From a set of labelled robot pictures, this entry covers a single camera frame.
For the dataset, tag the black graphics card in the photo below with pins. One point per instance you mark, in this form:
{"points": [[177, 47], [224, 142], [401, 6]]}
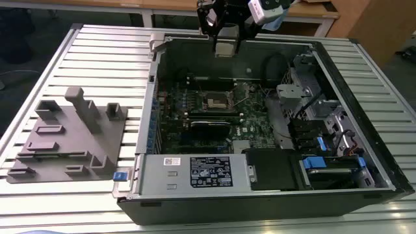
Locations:
{"points": [[211, 132]]}

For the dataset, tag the wooden cabinet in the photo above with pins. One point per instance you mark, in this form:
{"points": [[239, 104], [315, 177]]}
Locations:
{"points": [[373, 22]]}

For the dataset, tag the blue round object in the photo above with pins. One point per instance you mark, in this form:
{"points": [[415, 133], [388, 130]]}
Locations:
{"points": [[41, 232]]}

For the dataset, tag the small silver heatsink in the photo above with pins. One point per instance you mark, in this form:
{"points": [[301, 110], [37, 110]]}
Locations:
{"points": [[241, 144]]}

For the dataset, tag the green motherboard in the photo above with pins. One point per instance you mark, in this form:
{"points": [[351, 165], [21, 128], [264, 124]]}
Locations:
{"points": [[256, 122]]}

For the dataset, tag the CPU socket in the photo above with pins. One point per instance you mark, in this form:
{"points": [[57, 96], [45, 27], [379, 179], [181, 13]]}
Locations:
{"points": [[217, 102]]}

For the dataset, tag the gray parts rack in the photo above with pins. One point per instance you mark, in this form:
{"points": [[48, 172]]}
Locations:
{"points": [[75, 146]]}

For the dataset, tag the small blue disk carrier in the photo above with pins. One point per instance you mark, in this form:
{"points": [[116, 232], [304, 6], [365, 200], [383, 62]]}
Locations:
{"points": [[320, 143]]}

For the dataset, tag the blue case latch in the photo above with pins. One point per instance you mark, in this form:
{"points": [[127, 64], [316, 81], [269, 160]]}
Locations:
{"points": [[120, 176]]}

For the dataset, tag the silver power supply unit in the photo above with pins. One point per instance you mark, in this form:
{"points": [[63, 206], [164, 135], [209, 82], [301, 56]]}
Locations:
{"points": [[156, 175]]}

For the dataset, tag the black plastic shroud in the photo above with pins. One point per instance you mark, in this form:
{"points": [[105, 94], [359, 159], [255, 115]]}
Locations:
{"points": [[272, 170]]}

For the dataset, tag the wooden desk white frame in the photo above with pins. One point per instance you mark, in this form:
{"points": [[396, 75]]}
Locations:
{"points": [[308, 13], [48, 2]]}

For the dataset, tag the black RAM slot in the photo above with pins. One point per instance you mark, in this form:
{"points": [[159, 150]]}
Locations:
{"points": [[215, 113]]}

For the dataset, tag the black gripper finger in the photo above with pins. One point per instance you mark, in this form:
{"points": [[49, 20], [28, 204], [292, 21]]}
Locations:
{"points": [[239, 44], [216, 44]]}

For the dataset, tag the black chair base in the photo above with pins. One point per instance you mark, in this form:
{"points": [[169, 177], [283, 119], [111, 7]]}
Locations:
{"points": [[409, 52]]}

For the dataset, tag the silver metal drive cage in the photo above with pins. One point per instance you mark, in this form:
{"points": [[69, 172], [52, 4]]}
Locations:
{"points": [[293, 91]]}

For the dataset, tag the black open PC case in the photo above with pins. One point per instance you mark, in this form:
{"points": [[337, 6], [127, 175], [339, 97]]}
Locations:
{"points": [[227, 212]]}

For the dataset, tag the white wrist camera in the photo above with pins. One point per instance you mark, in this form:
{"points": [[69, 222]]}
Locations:
{"points": [[264, 11]]}

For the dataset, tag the black disk bay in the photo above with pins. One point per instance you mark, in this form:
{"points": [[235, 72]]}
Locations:
{"points": [[305, 131]]}

